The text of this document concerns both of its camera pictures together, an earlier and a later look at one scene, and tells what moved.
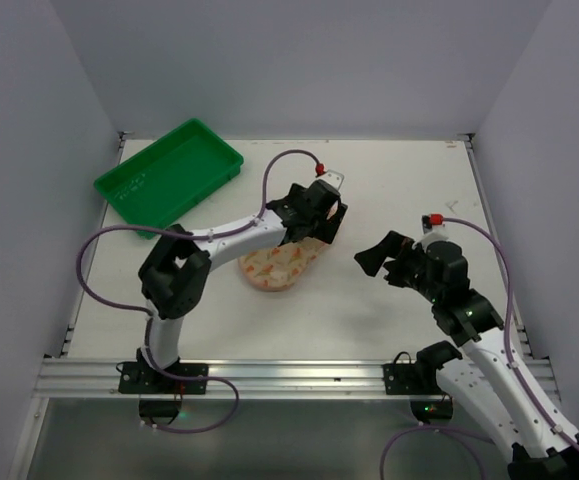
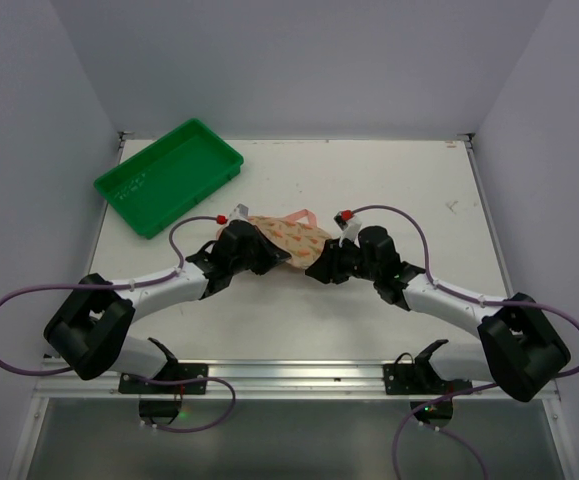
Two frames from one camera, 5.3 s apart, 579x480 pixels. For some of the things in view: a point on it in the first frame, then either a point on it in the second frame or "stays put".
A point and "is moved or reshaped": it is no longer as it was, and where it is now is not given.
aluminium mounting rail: x=252 y=379 stays put
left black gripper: x=333 y=223 to x=260 y=248
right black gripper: x=400 y=265 to x=329 y=257
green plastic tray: x=163 y=180 stays put
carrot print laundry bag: x=278 y=267 is moved or reshaped
